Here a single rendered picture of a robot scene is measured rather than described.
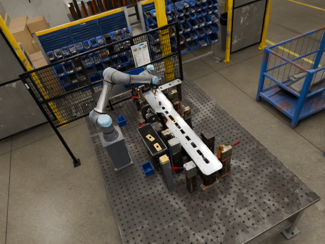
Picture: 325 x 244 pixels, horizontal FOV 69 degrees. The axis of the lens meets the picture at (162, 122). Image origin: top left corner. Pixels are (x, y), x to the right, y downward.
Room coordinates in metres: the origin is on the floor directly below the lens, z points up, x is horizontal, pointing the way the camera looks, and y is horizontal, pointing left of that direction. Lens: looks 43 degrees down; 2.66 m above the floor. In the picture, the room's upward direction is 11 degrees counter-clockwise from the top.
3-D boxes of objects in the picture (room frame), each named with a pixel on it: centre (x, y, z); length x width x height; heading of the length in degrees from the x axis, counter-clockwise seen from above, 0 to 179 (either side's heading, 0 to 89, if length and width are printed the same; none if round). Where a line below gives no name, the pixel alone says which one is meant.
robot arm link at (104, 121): (1.64, 0.51, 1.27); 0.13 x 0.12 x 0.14; 38
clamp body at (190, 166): (1.16, -0.15, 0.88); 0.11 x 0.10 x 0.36; 108
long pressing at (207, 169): (1.75, -0.13, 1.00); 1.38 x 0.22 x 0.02; 18
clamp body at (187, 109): (1.88, -0.27, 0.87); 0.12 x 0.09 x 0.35; 108
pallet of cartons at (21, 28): (6.03, 2.68, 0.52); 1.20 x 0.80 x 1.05; 14
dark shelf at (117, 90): (2.56, 0.35, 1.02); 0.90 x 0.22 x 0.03; 108
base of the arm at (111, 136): (1.64, 0.51, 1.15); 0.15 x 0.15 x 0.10
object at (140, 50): (2.77, 0.10, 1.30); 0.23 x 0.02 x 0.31; 108
